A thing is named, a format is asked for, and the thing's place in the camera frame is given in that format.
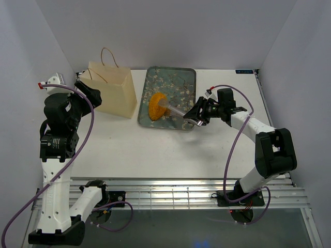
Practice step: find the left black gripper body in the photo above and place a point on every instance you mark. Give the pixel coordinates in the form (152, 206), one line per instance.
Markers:
(80, 108)

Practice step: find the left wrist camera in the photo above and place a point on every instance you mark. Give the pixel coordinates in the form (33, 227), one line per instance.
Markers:
(56, 79)

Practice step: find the beige paper bag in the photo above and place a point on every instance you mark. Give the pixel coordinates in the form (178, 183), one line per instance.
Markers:
(115, 84)

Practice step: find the aluminium rail frame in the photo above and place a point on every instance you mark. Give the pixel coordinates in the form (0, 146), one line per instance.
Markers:
(191, 194)

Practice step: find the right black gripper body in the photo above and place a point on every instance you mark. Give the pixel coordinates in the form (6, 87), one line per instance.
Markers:
(214, 111)

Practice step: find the metal tongs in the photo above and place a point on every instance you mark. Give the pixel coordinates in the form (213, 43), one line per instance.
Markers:
(165, 103)

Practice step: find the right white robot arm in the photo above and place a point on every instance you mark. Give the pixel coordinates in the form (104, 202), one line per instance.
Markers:
(274, 151)

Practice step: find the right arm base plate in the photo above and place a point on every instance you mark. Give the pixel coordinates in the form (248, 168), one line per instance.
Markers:
(238, 198)

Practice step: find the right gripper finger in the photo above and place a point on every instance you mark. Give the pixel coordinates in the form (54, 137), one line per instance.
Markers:
(198, 111)
(201, 121)

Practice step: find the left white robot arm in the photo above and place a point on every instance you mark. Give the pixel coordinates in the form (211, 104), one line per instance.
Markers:
(61, 224)

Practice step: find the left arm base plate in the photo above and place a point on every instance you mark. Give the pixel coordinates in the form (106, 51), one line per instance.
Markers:
(112, 196)

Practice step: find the floral teal serving tray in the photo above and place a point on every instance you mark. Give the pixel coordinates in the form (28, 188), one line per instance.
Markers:
(179, 87)

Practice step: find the orange crumbed oval bread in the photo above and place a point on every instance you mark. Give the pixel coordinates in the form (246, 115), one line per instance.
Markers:
(155, 111)

